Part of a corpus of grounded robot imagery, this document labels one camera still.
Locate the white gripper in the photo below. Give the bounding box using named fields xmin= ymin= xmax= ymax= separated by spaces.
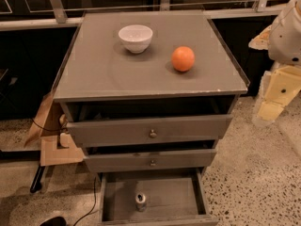
xmin=258 ymin=66 xmax=301 ymax=121

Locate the redbull can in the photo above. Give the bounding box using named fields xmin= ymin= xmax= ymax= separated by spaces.
xmin=135 ymin=193 xmax=147 ymax=212

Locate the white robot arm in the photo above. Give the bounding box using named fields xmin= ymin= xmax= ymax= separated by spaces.
xmin=248 ymin=0 xmax=301 ymax=121

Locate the grey drawer cabinet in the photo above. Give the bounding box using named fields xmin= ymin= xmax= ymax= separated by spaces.
xmin=52 ymin=10 xmax=251 ymax=226

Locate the bottom grey drawer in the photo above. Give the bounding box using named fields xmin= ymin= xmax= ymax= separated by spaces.
xmin=98 ymin=169 xmax=218 ymax=226

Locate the grey drawer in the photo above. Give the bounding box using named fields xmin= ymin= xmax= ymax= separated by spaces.
xmin=59 ymin=95 xmax=237 ymax=148
xmin=98 ymin=169 xmax=218 ymax=226
xmin=84 ymin=140 xmax=216 ymax=172

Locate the middle grey drawer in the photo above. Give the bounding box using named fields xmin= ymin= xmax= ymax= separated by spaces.
xmin=84 ymin=140 xmax=216 ymax=172

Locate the top grey drawer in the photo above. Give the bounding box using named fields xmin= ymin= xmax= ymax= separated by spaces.
xmin=59 ymin=95 xmax=237 ymax=148

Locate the orange fruit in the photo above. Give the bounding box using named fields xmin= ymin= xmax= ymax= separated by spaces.
xmin=171 ymin=46 xmax=195 ymax=73

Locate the white ceramic bowl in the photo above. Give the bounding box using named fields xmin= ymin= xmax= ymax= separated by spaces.
xmin=119 ymin=24 xmax=153 ymax=54

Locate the black bar on floor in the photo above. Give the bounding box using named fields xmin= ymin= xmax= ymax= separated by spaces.
xmin=30 ymin=165 xmax=45 ymax=193

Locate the metal railing frame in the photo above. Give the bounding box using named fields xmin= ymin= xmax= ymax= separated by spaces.
xmin=0 ymin=0 xmax=289 ymax=30

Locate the black cable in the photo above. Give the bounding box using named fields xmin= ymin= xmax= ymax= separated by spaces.
xmin=72 ymin=176 xmax=99 ymax=226

